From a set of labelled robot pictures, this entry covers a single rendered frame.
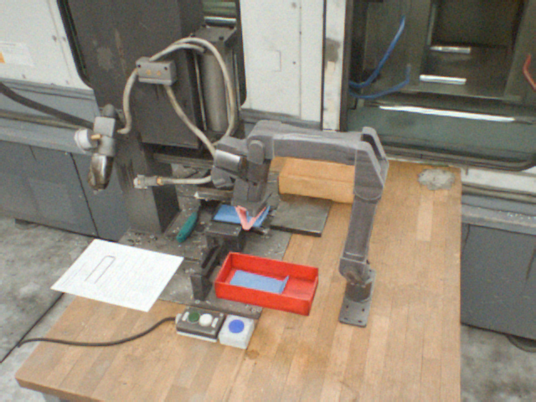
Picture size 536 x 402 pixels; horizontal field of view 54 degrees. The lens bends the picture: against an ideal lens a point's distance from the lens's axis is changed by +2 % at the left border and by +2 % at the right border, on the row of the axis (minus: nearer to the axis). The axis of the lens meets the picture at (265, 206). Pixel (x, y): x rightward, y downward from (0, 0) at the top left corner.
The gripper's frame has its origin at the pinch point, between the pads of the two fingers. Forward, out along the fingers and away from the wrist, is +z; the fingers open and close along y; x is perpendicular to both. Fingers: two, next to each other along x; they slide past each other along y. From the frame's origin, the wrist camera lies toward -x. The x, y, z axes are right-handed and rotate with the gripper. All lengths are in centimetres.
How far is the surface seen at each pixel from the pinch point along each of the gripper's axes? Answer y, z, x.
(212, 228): -9.6, 12.5, -13.3
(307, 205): -37.3, 11.5, 6.0
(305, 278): -8.0, 15.0, 16.5
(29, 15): -70, -6, -133
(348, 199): -44.9, 8.6, 16.8
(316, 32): -74, -31, -14
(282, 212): -31.5, 13.4, 0.0
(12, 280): -50, 129, -139
